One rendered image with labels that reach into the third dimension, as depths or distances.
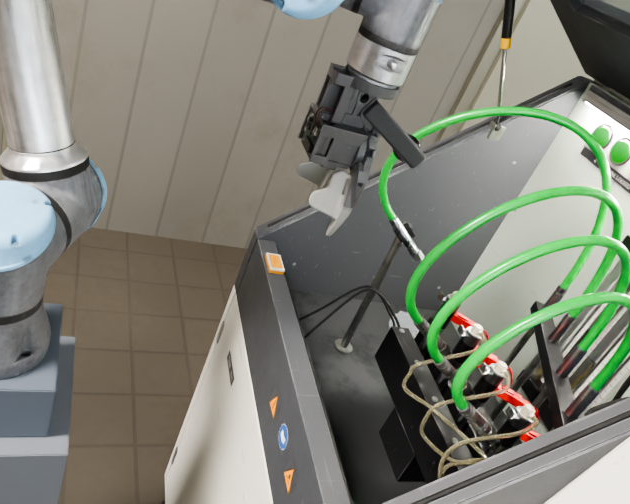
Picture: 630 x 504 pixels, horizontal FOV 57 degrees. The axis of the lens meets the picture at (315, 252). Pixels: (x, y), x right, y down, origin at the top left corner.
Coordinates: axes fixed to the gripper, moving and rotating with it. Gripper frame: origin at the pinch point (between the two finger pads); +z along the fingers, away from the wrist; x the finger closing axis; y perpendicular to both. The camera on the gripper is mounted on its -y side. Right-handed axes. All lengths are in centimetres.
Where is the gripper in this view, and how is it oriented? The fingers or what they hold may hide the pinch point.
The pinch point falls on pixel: (328, 214)
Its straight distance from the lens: 82.1
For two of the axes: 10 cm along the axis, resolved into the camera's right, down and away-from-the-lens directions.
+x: 2.2, 6.0, -7.7
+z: -3.5, 7.9, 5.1
